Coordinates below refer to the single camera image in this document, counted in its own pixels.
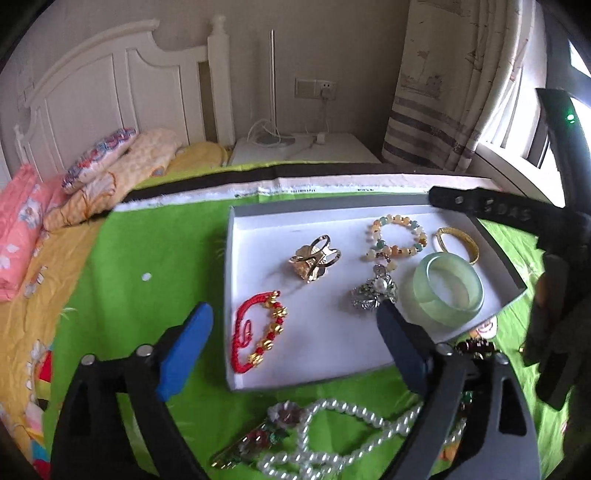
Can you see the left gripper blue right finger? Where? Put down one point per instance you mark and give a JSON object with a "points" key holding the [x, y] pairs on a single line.
{"points": [[409, 345]]}

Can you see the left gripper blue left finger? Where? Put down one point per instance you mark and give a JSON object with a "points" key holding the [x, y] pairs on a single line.
{"points": [[179, 349]]}

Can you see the pale green jade bangle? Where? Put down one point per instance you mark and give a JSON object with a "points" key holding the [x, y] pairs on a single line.
{"points": [[448, 289]]}

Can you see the silver pearl brooch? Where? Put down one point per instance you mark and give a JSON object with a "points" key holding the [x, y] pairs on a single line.
{"points": [[378, 289]]}

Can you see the grey white jewelry tray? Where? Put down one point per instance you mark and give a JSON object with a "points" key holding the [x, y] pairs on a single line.
{"points": [[326, 336]]}

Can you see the right gloved hand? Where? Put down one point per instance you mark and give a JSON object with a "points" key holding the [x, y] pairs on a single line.
{"points": [[558, 342]]}

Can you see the flower hair clip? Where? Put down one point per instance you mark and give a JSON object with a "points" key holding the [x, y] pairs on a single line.
{"points": [[280, 419]]}

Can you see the yellow bed sheet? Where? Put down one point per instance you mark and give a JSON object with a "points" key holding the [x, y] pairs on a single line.
{"points": [[37, 299]]}

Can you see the cream yellow pillow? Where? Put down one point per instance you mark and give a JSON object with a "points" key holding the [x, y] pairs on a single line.
{"points": [[149, 155]]}

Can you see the patterned small pillow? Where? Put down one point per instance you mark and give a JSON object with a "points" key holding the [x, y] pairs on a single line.
{"points": [[97, 159]]}

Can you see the pink folded quilt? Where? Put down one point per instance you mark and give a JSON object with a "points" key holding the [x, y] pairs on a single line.
{"points": [[24, 202]]}

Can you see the white nightstand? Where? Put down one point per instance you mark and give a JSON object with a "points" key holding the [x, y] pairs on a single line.
{"points": [[338, 147]]}

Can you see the white stick desk lamp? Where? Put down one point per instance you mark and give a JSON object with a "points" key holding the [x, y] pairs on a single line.
{"points": [[266, 132]]}

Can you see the white bed headboard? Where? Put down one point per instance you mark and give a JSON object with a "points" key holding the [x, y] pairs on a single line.
{"points": [[122, 78]]}

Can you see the striped printed curtain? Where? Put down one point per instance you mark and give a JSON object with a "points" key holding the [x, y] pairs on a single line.
{"points": [[459, 62]]}

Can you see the wall socket plate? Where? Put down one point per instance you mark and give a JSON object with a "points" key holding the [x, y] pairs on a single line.
{"points": [[315, 89]]}

